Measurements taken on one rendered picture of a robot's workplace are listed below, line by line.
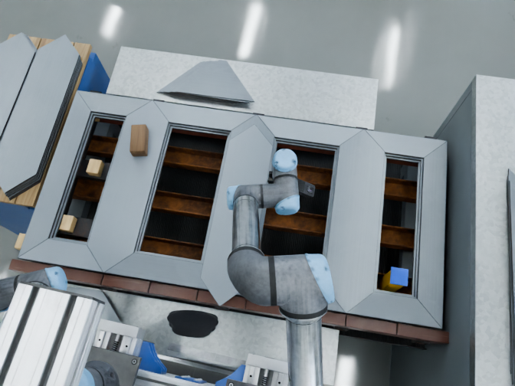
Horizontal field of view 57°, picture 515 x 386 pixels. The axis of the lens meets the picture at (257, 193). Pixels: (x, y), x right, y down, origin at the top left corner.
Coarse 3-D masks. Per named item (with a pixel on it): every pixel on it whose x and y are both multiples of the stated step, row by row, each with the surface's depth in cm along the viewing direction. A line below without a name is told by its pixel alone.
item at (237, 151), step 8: (232, 144) 191; (240, 144) 191; (248, 144) 191; (232, 152) 190; (240, 152) 190; (248, 152) 190; (256, 152) 190; (264, 152) 190; (240, 160) 189; (248, 160) 189; (256, 160) 189; (264, 160) 188
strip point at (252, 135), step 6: (252, 126) 194; (246, 132) 193; (252, 132) 193; (258, 132) 193; (234, 138) 192; (240, 138) 192; (246, 138) 192; (252, 138) 192; (258, 138) 192; (264, 138) 192; (258, 144) 191; (264, 144) 191; (270, 144) 191
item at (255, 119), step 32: (192, 128) 196; (160, 160) 191; (224, 160) 190; (384, 160) 189; (416, 160) 189; (64, 192) 186; (416, 192) 186; (416, 224) 180; (160, 256) 176; (416, 256) 175; (192, 288) 174; (416, 288) 170
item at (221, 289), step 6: (204, 282) 171; (210, 282) 171; (216, 282) 171; (222, 282) 171; (228, 282) 171; (210, 288) 171; (216, 288) 171; (222, 288) 170; (228, 288) 170; (234, 288) 170; (216, 294) 170; (222, 294) 170; (228, 294) 170; (234, 294) 170
